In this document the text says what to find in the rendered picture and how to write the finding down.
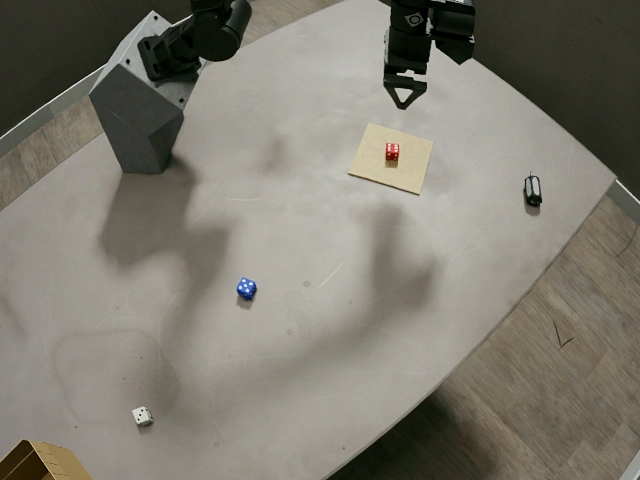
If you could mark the red die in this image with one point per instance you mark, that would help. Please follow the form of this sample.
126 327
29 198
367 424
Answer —
392 151

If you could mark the blue die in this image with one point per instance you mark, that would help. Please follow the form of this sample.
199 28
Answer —
246 288

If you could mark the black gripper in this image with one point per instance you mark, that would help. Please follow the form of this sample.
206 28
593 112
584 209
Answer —
395 62

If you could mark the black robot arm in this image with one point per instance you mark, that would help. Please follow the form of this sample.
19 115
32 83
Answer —
219 34

